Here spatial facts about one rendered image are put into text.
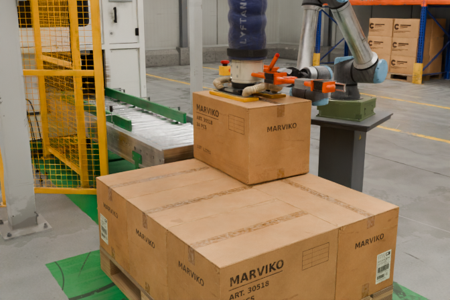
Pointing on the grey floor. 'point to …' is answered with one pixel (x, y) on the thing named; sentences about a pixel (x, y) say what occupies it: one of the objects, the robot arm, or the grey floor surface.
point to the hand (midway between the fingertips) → (279, 78)
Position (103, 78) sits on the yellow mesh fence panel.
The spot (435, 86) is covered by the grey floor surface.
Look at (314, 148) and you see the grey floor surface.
